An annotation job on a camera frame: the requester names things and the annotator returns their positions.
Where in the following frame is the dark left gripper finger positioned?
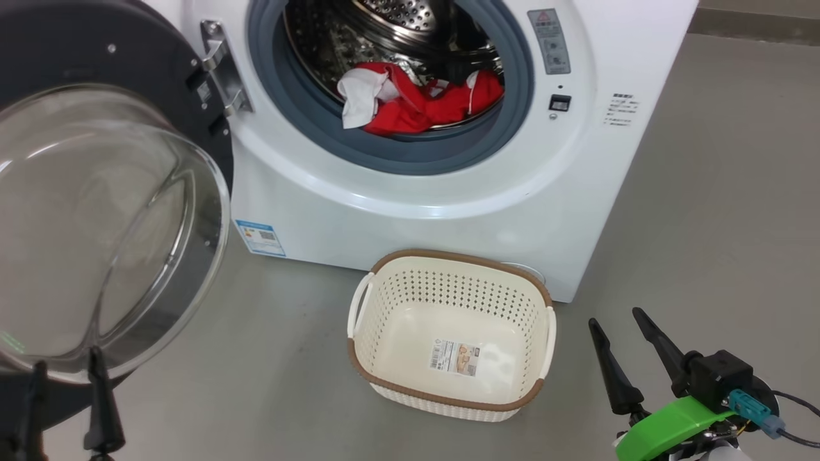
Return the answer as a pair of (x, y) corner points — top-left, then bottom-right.
(83, 346), (126, 457)
(6, 360), (49, 461)

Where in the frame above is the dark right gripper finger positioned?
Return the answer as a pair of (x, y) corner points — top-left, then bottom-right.
(588, 318), (646, 416)
(632, 307), (689, 398)

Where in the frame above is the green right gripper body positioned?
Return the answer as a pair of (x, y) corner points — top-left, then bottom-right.
(615, 396), (737, 461)

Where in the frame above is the black round glass washer door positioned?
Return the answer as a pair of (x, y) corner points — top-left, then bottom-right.
(0, 0), (234, 430)

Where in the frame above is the red and white garment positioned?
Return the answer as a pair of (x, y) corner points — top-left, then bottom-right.
(338, 61), (505, 136)

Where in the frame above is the printed information label sticker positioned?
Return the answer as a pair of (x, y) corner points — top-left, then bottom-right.
(429, 341), (482, 377)

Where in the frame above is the cream perforated basket brown rim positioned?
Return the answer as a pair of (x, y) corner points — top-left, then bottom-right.
(347, 248), (557, 423)

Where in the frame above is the white front-load washing machine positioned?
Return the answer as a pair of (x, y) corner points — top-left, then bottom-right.
(138, 0), (699, 303)

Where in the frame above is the metal door hinge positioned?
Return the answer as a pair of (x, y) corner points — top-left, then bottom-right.
(201, 19), (252, 117)

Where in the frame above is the stainless steel washer drum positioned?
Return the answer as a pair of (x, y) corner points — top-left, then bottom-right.
(284, 0), (505, 132)

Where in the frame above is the blue energy label sticker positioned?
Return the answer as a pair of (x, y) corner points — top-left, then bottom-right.
(234, 220), (286, 257)

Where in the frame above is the grey warning label sticker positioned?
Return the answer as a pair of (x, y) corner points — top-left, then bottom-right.
(528, 8), (572, 76)

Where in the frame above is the teal right cable connector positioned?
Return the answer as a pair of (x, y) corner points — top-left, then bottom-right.
(728, 389), (785, 439)

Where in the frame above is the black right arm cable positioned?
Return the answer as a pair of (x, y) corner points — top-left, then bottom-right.
(769, 391), (820, 449)

